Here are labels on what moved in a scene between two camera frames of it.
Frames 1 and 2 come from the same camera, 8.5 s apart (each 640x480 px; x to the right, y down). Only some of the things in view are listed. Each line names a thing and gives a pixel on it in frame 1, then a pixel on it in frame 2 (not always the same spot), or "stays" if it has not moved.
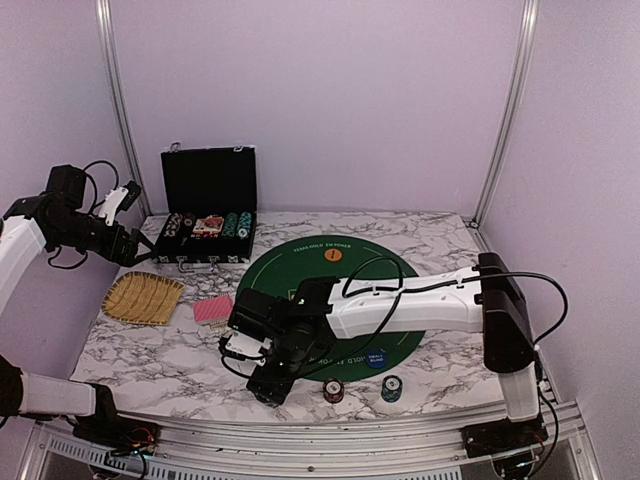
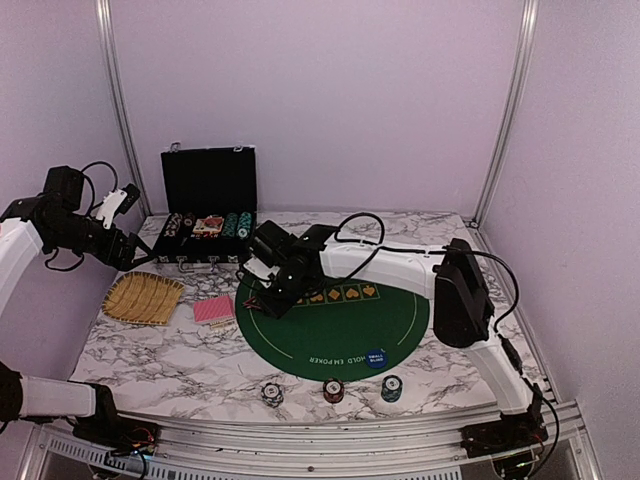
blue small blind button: [376, 359] stays
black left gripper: [125, 257] stays
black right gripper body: [291, 361] to [289, 291]
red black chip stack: [333, 390] stays
